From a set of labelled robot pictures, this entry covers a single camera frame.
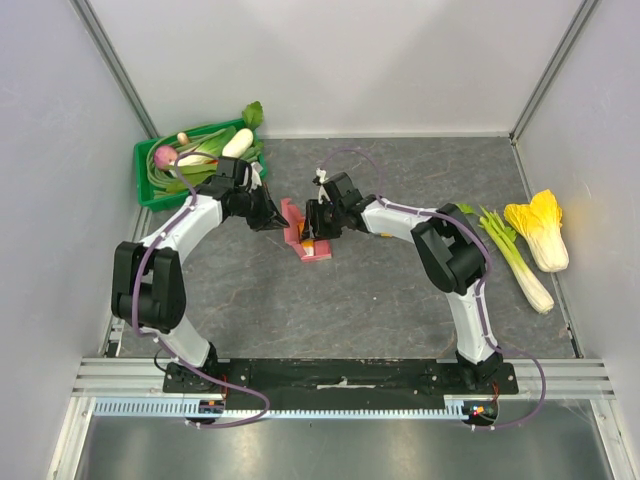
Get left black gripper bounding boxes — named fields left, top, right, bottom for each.
left=231, top=182, right=289, bottom=233

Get pink express box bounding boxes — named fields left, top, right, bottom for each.
left=281, top=198, right=332, bottom=263

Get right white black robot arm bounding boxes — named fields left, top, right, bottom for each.
left=301, top=169, right=503, bottom=394

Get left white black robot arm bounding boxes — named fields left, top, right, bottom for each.
left=111, top=157, right=289, bottom=393

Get orange item inside box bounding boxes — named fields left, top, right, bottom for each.
left=298, top=222, right=315, bottom=256

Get white radish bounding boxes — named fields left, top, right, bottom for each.
left=221, top=128, right=254, bottom=159

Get bok choy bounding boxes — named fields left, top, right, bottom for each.
left=176, top=126, right=237, bottom=174

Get green leafy vegetable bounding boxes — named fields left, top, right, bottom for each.
left=164, top=100, right=265, bottom=196

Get green long beans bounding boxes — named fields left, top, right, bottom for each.
left=146, top=127, right=236, bottom=193

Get purple turnip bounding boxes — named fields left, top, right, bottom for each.
left=153, top=145, right=179, bottom=171

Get green plastic crate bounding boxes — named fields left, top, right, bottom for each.
left=133, top=119, right=245, bottom=212

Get green celery stalk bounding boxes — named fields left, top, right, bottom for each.
left=456, top=203, right=555, bottom=314

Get yellow napa cabbage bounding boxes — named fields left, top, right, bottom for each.
left=504, top=189, right=569, bottom=273

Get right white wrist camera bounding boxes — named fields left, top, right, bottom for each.
left=313, top=168, right=330, bottom=204

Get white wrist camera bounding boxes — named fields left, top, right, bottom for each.
left=250, top=161, right=263, bottom=190
left=313, top=168, right=330, bottom=204

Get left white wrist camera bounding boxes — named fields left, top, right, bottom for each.
left=250, top=161, right=263, bottom=190

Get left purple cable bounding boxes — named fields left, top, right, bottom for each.
left=131, top=154, right=272, bottom=430

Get purple cable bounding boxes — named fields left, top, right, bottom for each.
left=317, top=147, right=547, bottom=431
left=131, top=154, right=272, bottom=430

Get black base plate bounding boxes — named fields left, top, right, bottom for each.
left=162, top=357, right=518, bottom=412

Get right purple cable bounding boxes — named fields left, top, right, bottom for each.
left=317, top=147, right=547, bottom=431

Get grey cable duct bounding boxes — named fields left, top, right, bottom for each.
left=93, top=397, right=469, bottom=420

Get aluminium rail frame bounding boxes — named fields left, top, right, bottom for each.
left=72, top=357, right=615, bottom=400

